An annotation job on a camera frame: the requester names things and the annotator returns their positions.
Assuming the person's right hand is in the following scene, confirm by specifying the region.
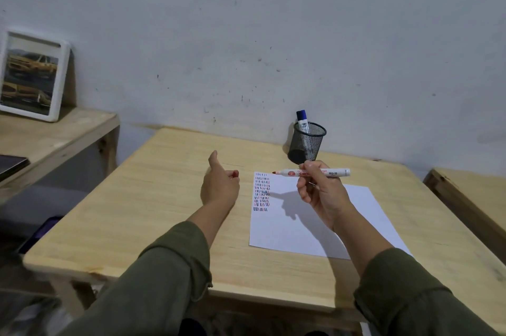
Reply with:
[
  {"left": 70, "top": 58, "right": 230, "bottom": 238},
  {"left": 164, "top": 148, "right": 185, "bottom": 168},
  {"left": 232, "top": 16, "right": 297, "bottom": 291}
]
[{"left": 296, "top": 160, "right": 353, "bottom": 232}]

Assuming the person's left hand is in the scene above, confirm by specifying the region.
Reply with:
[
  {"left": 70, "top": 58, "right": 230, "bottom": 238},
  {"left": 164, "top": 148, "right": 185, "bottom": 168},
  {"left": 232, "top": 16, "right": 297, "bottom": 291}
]
[{"left": 200, "top": 150, "right": 241, "bottom": 210}]

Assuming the white red-tipped marker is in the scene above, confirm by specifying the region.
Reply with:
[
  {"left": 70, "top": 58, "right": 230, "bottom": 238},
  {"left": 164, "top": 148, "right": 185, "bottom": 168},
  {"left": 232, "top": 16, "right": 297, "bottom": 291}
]
[{"left": 271, "top": 168, "right": 352, "bottom": 179}]

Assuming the person's left forearm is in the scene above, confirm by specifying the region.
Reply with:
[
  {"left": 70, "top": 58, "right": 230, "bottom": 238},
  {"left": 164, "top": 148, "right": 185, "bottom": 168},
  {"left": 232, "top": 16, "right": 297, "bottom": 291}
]
[{"left": 59, "top": 203, "right": 236, "bottom": 336}]

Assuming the person's right forearm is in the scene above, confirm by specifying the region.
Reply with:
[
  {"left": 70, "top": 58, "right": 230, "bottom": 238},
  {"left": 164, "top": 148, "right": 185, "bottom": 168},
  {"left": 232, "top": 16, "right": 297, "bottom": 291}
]
[{"left": 333, "top": 205, "right": 501, "bottom": 336}]

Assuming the black mesh pen holder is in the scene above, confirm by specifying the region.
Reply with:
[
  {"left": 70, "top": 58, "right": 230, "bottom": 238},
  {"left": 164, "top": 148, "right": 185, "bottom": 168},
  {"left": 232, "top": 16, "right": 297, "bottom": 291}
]
[{"left": 287, "top": 122, "right": 327, "bottom": 165}]

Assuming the light wooden table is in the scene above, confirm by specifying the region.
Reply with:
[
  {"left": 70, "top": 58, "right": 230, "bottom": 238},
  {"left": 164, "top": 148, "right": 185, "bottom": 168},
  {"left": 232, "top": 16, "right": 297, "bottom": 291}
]
[{"left": 23, "top": 126, "right": 506, "bottom": 336}]

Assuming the white paper sheet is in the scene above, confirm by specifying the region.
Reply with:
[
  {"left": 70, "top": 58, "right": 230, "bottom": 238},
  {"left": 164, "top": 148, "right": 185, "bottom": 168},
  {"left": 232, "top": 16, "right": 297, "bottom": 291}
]
[{"left": 249, "top": 172, "right": 412, "bottom": 260}]

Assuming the blue capped white marker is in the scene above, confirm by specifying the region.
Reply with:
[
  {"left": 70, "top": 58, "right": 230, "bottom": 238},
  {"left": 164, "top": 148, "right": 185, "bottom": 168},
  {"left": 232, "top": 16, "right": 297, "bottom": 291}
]
[{"left": 296, "top": 110, "right": 311, "bottom": 135}]

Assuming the wooden bench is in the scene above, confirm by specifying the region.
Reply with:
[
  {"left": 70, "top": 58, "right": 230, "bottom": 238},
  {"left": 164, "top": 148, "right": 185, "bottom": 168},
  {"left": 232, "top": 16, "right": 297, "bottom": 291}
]
[{"left": 423, "top": 168, "right": 506, "bottom": 266}]

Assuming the wooden side shelf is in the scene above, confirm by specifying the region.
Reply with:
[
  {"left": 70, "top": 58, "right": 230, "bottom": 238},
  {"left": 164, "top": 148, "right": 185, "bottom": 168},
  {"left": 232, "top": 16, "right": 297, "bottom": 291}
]
[{"left": 0, "top": 106, "right": 120, "bottom": 206}]

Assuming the dark flat laptop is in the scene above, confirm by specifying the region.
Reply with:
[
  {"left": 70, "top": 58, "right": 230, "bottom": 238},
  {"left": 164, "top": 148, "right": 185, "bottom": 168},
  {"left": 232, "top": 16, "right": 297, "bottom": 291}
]
[{"left": 0, "top": 155, "right": 31, "bottom": 182}]

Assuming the white framed car picture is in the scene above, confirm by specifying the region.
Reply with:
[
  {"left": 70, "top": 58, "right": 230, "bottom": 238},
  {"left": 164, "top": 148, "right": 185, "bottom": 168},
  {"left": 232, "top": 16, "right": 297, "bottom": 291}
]
[{"left": 0, "top": 28, "right": 72, "bottom": 123}]

